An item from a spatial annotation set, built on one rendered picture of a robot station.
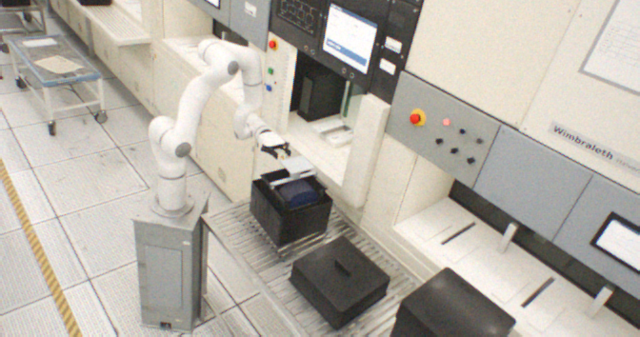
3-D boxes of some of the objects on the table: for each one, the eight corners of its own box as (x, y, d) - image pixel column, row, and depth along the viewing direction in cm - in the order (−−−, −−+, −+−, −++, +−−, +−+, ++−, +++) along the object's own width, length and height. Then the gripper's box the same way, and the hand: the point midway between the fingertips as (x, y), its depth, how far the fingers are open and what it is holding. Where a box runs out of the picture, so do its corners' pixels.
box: (381, 346, 165) (399, 301, 151) (428, 307, 183) (447, 265, 169) (447, 412, 149) (473, 368, 135) (490, 364, 166) (518, 320, 153)
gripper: (249, 131, 209) (268, 152, 197) (281, 126, 218) (301, 145, 207) (248, 145, 213) (266, 166, 201) (279, 138, 222) (298, 158, 211)
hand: (282, 153), depth 205 cm, fingers open, 6 cm apart
